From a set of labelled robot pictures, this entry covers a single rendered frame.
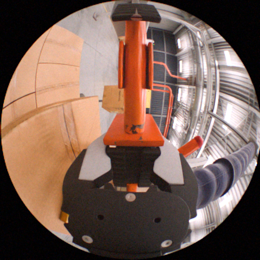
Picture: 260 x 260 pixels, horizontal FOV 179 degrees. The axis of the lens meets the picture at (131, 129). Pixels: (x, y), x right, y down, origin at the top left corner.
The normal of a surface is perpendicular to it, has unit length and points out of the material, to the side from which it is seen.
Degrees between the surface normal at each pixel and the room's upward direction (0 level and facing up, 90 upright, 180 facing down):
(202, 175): 109
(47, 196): 1
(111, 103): 90
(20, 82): 0
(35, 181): 1
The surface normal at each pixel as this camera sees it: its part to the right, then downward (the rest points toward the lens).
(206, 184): -0.34, -0.64
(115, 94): -0.01, 0.02
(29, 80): 1.00, 0.04
